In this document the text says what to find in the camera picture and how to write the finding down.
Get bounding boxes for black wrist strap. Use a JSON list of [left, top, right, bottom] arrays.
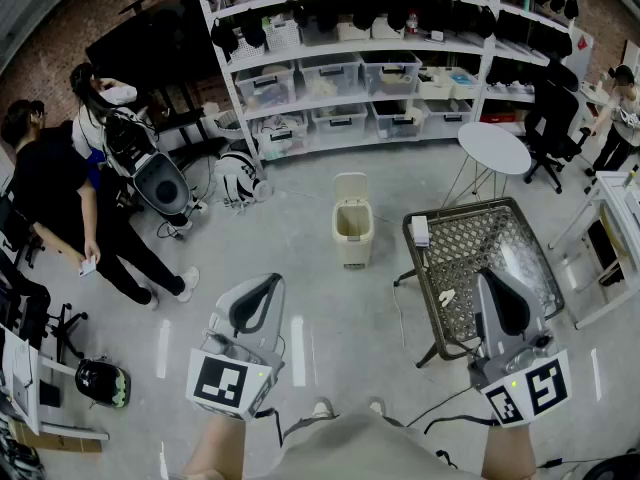
[[423, 414, 501, 437], [257, 407, 286, 447]]

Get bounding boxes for black display stand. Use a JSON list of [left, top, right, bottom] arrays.
[[149, 82, 226, 154]]

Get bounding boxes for rows of clear storage bins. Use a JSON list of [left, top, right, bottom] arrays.
[[233, 50, 476, 162]]

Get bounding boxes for white metal shelving rack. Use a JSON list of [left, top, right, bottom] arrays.
[[192, 0, 581, 167]]

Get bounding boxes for cream waste bin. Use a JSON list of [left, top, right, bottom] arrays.
[[331, 171, 375, 270]]

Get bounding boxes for person's left forearm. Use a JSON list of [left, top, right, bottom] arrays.
[[180, 412, 249, 480]]

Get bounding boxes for person's right forearm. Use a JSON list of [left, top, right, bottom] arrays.
[[482, 420, 539, 480]]

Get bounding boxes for person's beige shirt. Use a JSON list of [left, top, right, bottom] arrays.
[[239, 410, 486, 480]]

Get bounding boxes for black office chair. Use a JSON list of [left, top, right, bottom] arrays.
[[523, 60, 591, 194]]

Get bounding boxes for black green helmet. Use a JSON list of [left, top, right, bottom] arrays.
[[74, 358, 132, 409]]

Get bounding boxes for white rectangular box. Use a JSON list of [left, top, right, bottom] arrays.
[[409, 215, 431, 248]]

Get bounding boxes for woven-top square table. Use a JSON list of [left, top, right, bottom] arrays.
[[393, 196, 566, 369]]

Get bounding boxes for white round basket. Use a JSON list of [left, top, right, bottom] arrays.
[[212, 110, 246, 142]]

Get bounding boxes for white round table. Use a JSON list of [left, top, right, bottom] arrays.
[[442, 121, 532, 209]]

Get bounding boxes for white perforated basket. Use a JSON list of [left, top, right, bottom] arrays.
[[227, 35, 266, 64], [262, 17, 302, 52]]

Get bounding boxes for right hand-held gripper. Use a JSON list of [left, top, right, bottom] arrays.
[[467, 266, 573, 428]]

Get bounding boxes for black swivel chair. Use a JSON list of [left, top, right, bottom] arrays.
[[0, 247, 90, 364]]

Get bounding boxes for white desk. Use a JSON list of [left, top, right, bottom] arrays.
[[0, 325, 110, 442], [547, 170, 640, 330]]

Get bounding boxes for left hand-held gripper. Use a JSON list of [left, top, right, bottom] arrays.
[[185, 272, 287, 423]]

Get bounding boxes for cream storage box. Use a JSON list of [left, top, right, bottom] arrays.
[[335, 20, 372, 42], [370, 16, 406, 39]]

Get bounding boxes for small cream bin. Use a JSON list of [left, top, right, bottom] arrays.
[[417, 67, 454, 100], [447, 66, 482, 100]]

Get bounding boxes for grey pod with black disc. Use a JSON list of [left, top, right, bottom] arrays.
[[102, 107, 196, 219]]

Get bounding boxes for large black display screen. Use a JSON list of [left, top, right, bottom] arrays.
[[84, 0, 221, 94]]

